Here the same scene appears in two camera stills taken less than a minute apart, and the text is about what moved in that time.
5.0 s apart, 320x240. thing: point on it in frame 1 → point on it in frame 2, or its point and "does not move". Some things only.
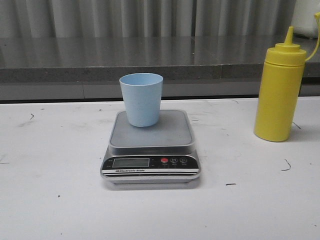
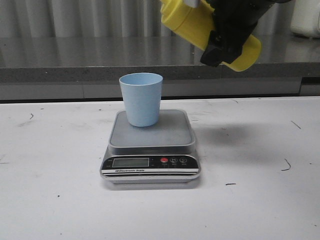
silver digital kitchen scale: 164,154 does not move
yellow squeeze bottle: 280,85 → 197,24
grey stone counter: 73,68 does not move
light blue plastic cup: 142,93 does not move
